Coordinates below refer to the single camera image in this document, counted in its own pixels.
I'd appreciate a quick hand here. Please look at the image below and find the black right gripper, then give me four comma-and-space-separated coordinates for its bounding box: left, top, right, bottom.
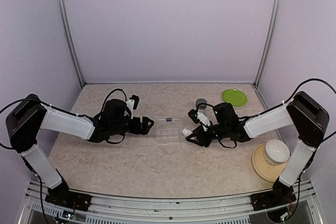
186, 123, 230, 147

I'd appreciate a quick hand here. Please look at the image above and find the beige plate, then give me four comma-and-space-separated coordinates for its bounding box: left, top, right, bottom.
252, 144, 288, 183

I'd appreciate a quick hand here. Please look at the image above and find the front aluminium rail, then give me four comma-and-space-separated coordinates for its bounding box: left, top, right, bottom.
19, 180, 322, 224

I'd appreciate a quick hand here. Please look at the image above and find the small white-capped pill bottle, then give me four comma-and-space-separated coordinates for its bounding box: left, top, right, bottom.
182, 129, 193, 138

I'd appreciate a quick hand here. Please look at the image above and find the right aluminium frame post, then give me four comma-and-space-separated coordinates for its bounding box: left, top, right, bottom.
254, 0, 281, 89

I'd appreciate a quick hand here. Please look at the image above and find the orange grey-capped pill bottle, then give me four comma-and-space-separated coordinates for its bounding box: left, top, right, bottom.
195, 98, 207, 115

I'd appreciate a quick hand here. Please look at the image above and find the clear plastic pill organizer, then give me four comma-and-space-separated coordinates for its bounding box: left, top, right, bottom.
154, 117, 185, 145

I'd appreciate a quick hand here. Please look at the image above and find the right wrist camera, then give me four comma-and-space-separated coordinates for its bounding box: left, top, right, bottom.
188, 109, 212, 131

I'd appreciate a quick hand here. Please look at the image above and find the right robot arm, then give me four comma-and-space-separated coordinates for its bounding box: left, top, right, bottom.
182, 91, 330, 205

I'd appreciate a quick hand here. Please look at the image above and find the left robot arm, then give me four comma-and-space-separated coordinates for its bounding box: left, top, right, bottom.
5, 94, 154, 206

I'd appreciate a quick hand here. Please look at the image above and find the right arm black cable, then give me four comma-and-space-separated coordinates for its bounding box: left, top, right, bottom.
286, 78, 336, 141

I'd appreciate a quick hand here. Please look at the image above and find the white bowl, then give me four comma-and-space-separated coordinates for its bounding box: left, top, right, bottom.
264, 139, 290, 165

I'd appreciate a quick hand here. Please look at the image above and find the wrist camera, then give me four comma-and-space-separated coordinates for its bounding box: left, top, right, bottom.
188, 109, 212, 131
126, 94, 140, 119

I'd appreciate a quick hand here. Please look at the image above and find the left aluminium frame post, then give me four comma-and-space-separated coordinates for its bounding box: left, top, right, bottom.
57, 0, 86, 89

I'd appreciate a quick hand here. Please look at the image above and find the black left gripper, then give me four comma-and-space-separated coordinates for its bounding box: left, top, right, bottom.
110, 116, 154, 135

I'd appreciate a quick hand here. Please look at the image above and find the green plate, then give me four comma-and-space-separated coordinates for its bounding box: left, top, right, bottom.
222, 89, 248, 106

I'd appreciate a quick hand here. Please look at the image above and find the aluminium frame post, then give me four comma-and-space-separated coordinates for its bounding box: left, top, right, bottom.
57, 0, 86, 89
254, 0, 281, 89

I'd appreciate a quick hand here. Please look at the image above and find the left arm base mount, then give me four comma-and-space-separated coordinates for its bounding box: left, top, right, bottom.
45, 185, 91, 212

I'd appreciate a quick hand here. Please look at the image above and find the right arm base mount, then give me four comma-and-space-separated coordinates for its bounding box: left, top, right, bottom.
250, 180, 296, 211

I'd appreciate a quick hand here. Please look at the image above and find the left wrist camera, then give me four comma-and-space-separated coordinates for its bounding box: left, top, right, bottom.
126, 94, 140, 119

